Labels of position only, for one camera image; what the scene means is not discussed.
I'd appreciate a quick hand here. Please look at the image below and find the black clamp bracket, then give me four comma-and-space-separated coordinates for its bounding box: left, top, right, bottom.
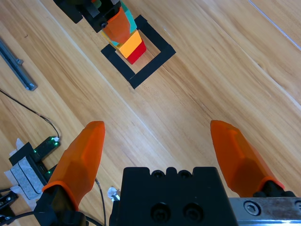
0, 190, 19, 221

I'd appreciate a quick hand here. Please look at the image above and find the small white tape scrap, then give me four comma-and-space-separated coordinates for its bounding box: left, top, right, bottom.
107, 186, 122, 202

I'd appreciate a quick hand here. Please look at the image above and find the grey metal bar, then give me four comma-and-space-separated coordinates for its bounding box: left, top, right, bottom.
0, 37, 38, 92

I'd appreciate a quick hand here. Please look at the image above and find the green wooden cube block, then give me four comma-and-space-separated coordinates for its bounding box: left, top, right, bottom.
101, 1, 137, 50

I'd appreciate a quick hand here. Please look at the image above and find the thin grey wire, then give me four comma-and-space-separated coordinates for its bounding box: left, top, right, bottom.
95, 178, 107, 226

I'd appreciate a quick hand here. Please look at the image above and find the red wooden cube block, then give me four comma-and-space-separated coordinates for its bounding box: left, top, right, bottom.
127, 41, 147, 65

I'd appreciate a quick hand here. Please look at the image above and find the yellow wooden cube block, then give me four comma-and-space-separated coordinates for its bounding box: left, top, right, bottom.
119, 30, 143, 59

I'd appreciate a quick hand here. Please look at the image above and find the black tape square outline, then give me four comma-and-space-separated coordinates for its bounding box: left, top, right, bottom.
100, 14, 177, 90

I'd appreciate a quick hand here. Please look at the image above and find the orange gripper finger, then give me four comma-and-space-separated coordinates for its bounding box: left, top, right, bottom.
35, 121, 106, 226
103, 6, 132, 44
210, 120, 294, 198

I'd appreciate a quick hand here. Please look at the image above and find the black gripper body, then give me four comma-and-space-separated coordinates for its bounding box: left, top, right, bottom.
53, 0, 123, 33

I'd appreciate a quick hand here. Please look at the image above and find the black hub with green lights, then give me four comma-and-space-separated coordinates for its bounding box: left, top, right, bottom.
8, 136, 61, 186

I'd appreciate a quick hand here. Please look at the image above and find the black cable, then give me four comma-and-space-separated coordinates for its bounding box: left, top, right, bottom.
0, 210, 104, 226

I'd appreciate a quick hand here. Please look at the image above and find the thin black table wire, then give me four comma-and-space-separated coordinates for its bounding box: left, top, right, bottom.
0, 89, 61, 141

